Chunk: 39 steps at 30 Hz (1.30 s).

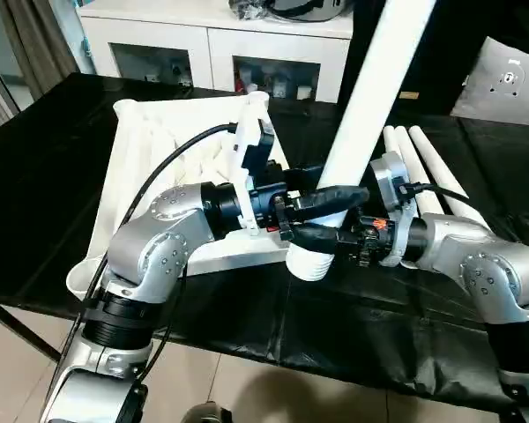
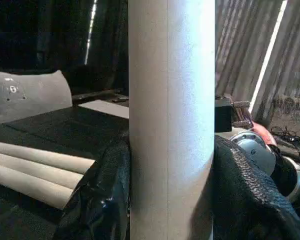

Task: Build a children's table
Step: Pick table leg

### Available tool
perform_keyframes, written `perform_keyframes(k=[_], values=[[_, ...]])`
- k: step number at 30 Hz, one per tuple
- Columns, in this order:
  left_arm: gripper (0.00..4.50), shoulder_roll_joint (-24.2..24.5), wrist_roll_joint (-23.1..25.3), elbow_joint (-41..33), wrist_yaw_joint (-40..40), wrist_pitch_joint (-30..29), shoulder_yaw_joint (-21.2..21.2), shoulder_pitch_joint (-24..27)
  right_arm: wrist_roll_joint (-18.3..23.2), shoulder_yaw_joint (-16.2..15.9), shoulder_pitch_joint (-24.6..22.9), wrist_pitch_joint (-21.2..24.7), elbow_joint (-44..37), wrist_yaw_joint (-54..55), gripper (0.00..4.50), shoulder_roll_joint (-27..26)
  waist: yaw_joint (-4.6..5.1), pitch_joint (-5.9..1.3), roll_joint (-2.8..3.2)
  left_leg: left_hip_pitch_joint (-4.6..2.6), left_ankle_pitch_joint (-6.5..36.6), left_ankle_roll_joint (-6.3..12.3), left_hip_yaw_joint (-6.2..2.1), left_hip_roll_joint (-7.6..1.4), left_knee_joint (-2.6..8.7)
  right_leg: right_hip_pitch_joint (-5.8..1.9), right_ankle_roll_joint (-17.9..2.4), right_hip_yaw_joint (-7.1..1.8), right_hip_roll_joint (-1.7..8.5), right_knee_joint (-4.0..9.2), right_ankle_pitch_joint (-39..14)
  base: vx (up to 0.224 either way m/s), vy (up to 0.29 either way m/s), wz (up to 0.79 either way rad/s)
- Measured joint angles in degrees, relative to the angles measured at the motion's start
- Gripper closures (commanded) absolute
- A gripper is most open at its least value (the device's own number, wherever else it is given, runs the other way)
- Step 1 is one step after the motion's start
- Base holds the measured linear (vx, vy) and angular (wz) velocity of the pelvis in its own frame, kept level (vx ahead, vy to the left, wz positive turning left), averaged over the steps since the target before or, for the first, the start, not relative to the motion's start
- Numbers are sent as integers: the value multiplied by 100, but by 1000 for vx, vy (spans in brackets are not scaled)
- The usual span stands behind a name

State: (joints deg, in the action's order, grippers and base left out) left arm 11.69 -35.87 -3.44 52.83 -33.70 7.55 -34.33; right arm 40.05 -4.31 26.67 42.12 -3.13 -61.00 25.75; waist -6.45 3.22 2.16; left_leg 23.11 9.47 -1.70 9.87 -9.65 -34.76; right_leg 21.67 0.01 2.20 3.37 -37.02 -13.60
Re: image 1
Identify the white plastic table leg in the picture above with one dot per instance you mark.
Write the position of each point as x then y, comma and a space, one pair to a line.
390, 141
443, 169
370, 110
407, 145

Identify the white plastic table top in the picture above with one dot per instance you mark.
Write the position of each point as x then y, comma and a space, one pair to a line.
158, 132

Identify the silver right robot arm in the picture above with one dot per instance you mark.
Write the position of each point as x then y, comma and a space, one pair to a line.
489, 264

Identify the grey round container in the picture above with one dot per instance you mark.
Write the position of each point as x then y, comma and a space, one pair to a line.
317, 11

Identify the white cabinet with glass doors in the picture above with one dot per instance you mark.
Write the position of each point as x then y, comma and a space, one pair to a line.
203, 39

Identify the grey cushion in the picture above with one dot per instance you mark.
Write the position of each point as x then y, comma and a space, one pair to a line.
489, 101

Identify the black box with gold label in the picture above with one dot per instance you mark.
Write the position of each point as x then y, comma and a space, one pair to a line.
449, 44

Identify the dark rounded robot body part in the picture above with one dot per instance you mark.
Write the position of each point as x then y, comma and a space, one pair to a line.
207, 414

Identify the brown curtain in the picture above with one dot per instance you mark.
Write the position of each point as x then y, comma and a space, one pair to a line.
39, 44

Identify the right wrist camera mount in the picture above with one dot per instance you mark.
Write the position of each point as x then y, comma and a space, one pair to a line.
390, 176

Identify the black metal table frame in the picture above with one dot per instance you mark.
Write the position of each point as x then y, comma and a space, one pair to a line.
22, 328

